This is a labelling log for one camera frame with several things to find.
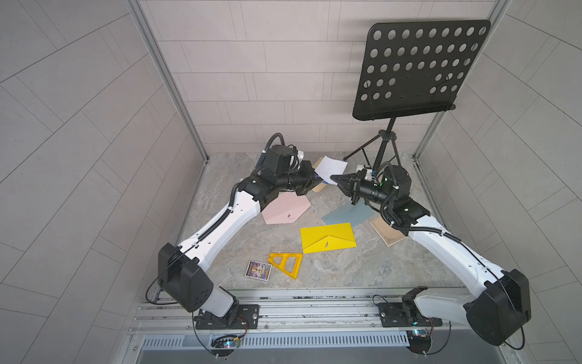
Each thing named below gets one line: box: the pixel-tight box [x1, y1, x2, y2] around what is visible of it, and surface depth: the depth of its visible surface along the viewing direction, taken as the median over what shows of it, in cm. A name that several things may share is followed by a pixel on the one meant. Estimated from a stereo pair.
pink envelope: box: [260, 191, 312, 225], surface depth 96 cm
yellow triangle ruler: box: [268, 253, 304, 280], surface depth 84 cm
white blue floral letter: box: [314, 155, 348, 186], surface depth 73 cm
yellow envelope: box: [300, 222, 357, 255], surface depth 89 cm
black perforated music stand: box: [342, 19, 492, 171], surface depth 68 cm
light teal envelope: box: [321, 200, 374, 229], surface depth 96 cm
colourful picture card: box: [244, 260, 273, 283], surface depth 80 cm
